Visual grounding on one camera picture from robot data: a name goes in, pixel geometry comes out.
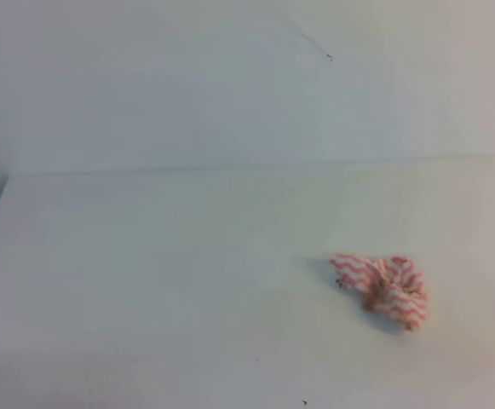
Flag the pink white striped rag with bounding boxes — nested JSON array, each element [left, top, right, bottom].
[[329, 253, 428, 331]]

